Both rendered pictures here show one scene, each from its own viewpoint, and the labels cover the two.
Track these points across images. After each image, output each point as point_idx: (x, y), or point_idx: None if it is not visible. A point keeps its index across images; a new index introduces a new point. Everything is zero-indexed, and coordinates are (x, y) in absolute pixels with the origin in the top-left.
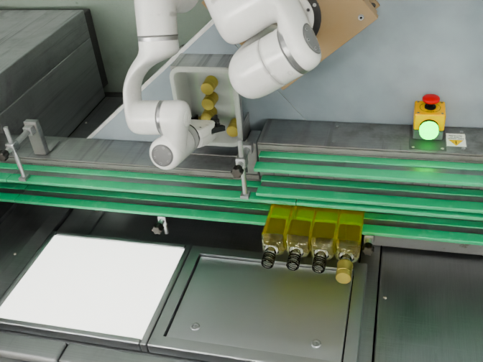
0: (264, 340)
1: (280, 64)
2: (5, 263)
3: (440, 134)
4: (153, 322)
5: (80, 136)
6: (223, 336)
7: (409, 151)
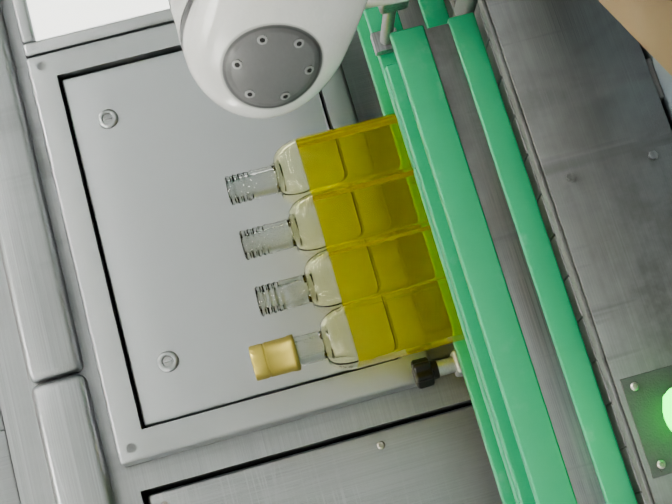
0: (133, 263)
1: (177, 31)
2: None
3: None
4: (78, 38)
5: None
6: (109, 182)
7: (614, 382)
